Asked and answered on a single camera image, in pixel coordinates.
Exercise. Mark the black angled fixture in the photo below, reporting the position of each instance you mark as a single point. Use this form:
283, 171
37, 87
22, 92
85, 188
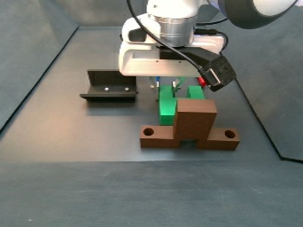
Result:
110, 86

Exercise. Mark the brown T-shaped block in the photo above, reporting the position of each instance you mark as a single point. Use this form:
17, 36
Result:
193, 125

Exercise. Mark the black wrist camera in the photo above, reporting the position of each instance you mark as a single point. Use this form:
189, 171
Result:
214, 68

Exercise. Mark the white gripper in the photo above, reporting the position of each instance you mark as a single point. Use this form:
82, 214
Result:
139, 57

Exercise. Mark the green U-shaped block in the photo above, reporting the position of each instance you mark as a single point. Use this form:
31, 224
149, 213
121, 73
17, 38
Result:
167, 101

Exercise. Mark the red peg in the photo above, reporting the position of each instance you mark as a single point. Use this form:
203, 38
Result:
202, 82

